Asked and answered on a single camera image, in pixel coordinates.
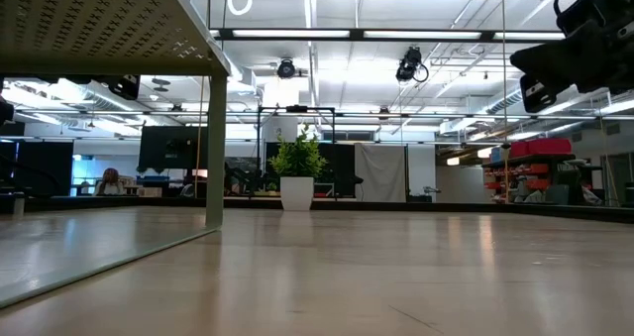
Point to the grey hanging cloth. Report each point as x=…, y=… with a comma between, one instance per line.
x=381, y=172

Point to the black storage shelf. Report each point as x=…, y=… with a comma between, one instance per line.
x=540, y=160

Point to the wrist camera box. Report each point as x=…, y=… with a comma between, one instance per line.
x=126, y=87
x=537, y=94

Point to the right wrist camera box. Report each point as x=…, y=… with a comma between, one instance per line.
x=537, y=94

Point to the green perforated metal shelf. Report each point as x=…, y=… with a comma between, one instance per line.
x=99, y=24

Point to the black aluminium table frame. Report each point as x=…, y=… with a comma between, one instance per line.
x=446, y=207

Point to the blue storage crate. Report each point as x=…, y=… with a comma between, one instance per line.
x=153, y=180

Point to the black monitor panel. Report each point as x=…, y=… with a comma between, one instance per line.
x=171, y=150

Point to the black partition wall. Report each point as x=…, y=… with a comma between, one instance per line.
x=44, y=170

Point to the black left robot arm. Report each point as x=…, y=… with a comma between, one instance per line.
x=5, y=112

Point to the black round overhead camera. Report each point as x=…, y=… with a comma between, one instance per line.
x=286, y=69

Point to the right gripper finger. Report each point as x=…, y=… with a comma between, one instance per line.
x=555, y=58

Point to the small grey cylinder post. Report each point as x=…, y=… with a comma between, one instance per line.
x=19, y=206

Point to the person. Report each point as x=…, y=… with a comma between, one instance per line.
x=110, y=183

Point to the black metal frame stand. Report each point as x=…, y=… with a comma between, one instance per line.
x=297, y=109

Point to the silver ceiling duct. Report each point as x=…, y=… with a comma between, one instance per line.
x=505, y=103

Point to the black panel behind plant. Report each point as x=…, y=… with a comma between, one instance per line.
x=342, y=160

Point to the red storage bins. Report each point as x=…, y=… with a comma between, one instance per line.
x=540, y=146

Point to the small plant in white pot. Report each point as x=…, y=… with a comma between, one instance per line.
x=297, y=192

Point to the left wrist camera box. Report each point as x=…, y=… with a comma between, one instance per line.
x=126, y=87

